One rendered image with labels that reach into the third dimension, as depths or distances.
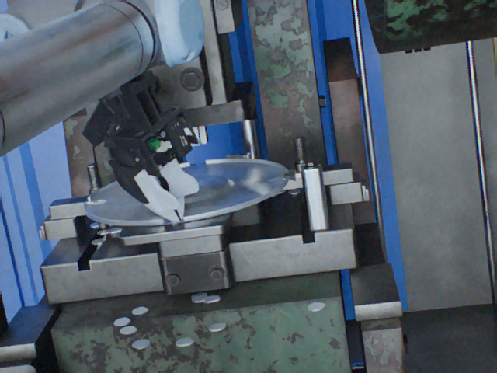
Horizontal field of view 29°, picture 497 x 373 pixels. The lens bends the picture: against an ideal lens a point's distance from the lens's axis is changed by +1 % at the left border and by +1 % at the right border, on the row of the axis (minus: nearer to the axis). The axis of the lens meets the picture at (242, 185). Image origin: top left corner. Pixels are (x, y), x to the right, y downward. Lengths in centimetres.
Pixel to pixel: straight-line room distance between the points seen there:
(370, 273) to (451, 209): 139
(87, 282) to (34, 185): 135
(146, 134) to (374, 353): 40
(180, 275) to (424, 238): 148
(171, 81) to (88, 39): 53
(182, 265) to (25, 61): 65
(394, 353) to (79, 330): 42
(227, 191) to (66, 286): 27
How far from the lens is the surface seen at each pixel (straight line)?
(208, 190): 131
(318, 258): 135
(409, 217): 271
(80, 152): 175
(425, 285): 278
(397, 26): 122
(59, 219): 151
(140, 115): 109
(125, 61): 85
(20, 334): 135
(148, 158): 112
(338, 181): 145
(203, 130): 144
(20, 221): 276
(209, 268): 133
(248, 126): 150
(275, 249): 135
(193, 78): 131
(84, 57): 79
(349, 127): 169
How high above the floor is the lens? 113
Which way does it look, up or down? 15 degrees down
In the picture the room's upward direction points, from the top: 9 degrees counter-clockwise
